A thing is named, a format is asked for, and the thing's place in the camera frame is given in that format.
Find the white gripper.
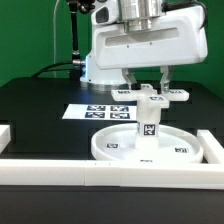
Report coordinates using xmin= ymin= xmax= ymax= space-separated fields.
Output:
xmin=92 ymin=6 xmax=208 ymax=93

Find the white cross table base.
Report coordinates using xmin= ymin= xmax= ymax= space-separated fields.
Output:
xmin=111 ymin=84 xmax=189 ymax=109

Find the white round table top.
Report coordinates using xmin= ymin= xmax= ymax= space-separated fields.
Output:
xmin=91 ymin=123 xmax=204 ymax=164

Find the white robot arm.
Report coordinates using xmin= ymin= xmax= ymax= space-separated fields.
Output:
xmin=80 ymin=0 xmax=208 ymax=91

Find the white marker sheet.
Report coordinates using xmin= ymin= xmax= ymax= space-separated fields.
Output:
xmin=63 ymin=104 xmax=136 ymax=121

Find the white right fence bar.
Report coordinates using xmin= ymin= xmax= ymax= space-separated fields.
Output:
xmin=197 ymin=130 xmax=224 ymax=165

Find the white fence bar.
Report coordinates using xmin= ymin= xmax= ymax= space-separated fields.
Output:
xmin=0 ymin=159 xmax=224 ymax=190
xmin=0 ymin=125 xmax=11 ymax=154
xmin=197 ymin=130 xmax=224 ymax=165

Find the white left fence bar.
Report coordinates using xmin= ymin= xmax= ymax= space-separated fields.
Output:
xmin=0 ymin=125 xmax=11 ymax=154

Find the white front fence bar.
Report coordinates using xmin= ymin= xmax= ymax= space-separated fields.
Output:
xmin=0 ymin=159 xmax=224 ymax=190

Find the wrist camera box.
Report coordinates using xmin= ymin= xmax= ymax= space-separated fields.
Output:
xmin=91 ymin=0 xmax=119 ymax=26

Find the black camera stand pole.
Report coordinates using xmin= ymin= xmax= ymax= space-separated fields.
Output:
xmin=66 ymin=0 xmax=87 ymax=66

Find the black cable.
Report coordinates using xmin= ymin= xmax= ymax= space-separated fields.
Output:
xmin=31 ymin=60 xmax=84 ymax=79

